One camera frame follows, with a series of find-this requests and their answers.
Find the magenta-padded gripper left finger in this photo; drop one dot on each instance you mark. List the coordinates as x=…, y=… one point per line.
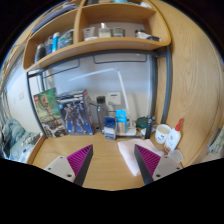
x=78, y=163

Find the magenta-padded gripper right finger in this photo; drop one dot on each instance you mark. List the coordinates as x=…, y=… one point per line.
x=150, y=165

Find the pink towel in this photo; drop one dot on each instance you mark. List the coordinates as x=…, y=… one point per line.
x=128, y=155

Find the clear plastic container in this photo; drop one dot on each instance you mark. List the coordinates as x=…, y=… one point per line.
x=176, y=156

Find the white mug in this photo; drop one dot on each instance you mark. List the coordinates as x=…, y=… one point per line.
x=162, y=134

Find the white glue bottle red cap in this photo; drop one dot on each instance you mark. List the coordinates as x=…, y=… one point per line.
x=173, y=138

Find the black electric shaver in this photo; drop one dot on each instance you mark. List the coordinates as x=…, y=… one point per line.
x=149, y=128

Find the small blue box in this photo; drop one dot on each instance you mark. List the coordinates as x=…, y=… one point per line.
x=110, y=128

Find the blue robot model box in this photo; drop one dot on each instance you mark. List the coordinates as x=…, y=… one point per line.
x=75, y=113

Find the light blue carton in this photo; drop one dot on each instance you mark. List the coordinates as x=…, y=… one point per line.
x=121, y=120

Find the clear bottle with black cap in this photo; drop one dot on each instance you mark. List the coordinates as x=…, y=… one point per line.
x=101, y=111

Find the green toy set box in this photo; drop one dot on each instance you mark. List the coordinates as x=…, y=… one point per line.
x=48, y=111

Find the bed with teal blanket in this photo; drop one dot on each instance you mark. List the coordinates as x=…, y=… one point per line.
x=18, y=140

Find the green patterned cloth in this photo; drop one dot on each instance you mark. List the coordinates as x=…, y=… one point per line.
x=218, y=141

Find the white desk lamp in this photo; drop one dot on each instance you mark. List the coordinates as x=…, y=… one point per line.
x=121, y=83

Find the wooden shelf unit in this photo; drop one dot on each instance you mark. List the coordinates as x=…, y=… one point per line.
x=100, y=43

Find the white wall device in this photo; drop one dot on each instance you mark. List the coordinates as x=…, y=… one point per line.
x=114, y=99

